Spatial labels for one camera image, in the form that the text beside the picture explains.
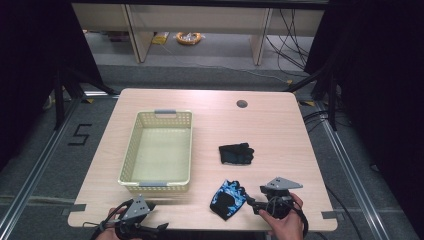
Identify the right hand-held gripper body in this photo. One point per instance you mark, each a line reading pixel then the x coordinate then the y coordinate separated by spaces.
pixel 278 203

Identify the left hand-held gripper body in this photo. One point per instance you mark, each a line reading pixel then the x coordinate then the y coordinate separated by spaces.
pixel 136 208

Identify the blue and black glove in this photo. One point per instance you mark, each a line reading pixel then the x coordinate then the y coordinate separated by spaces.
pixel 228 200

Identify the cream plastic basket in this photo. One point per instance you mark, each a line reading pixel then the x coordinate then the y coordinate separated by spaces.
pixel 160 153

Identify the person's right hand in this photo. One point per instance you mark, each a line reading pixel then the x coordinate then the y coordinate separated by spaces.
pixel 286 228

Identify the person's left hand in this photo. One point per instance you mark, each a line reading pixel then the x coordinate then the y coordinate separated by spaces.
pixel 106 233

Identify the grey tape piece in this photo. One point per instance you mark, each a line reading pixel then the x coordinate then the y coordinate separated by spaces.
pixel 78 207
pixel 329 215

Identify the black metal stand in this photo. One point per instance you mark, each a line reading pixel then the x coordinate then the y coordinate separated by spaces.
pixel 60 100
pixel 331 100

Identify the dark curtain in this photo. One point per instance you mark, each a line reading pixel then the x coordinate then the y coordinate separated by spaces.
pixel 30 66
pixel 383 83

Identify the yellow packet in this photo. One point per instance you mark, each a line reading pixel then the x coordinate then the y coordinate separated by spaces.
pixel 160 38

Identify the aluminium floor rail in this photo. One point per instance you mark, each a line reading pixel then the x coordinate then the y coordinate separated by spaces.
pixel 353 180
pixel 36 166

